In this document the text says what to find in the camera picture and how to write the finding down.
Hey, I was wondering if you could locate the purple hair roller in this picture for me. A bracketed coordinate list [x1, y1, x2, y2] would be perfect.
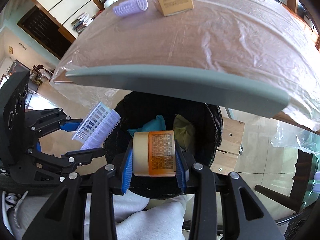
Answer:
[113, 0, 149, 17]
[72, 102, 120, 150]

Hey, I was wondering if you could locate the orange labelled cream jar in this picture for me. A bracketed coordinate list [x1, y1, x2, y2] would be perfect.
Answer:
[133, 131, 176, 177]

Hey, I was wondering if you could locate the yellow paper bag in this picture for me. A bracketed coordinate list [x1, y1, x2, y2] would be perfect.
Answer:
[173, 115, 195, 152]

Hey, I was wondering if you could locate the blue plastic bag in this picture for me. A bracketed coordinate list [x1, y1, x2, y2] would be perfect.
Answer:
[127, 115, 167, 137]

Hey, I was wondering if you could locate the black trash bin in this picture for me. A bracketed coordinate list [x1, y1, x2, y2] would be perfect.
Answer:
[104, 92, 223, 199]

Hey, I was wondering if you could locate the stack of books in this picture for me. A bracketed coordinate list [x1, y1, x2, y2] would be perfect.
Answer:
[71, 12, 93, 34]

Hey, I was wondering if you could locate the white helmet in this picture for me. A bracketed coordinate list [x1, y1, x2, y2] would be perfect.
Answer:
[104, 0, 119, 9]

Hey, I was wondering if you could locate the black left camera box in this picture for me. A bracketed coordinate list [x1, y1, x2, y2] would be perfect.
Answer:
[0, 72, 30, 166]

